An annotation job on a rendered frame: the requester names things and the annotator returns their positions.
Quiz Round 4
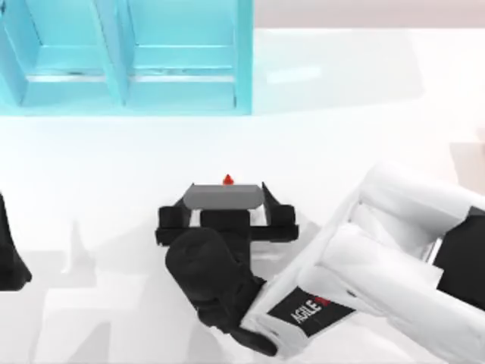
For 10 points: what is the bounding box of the pale grey rounded box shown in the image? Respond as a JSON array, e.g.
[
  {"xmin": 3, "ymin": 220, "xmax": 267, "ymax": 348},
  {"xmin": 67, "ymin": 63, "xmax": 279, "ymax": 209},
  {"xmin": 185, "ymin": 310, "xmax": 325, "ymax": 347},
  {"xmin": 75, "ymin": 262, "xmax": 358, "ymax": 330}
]
[{"xmin": 180, "ymin": 183, "xmax": 264, "ymax": 211}]

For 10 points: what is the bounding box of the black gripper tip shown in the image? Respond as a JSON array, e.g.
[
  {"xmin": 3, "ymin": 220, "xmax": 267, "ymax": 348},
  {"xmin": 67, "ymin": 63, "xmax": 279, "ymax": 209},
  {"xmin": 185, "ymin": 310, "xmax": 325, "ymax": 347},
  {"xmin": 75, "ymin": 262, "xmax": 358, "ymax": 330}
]
[{"xmin": 0, "ymin": 192, "xmax": 33, "ymax": 293}]

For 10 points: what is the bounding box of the light blue rack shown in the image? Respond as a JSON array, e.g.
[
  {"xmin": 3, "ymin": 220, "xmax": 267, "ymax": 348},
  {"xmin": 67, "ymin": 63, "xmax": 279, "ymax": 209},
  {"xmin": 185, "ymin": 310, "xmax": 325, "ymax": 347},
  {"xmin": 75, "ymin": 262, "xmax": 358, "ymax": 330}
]
[{"xmin": 0, "ymin": 0, "xmax": 253, "ymax": 117}]

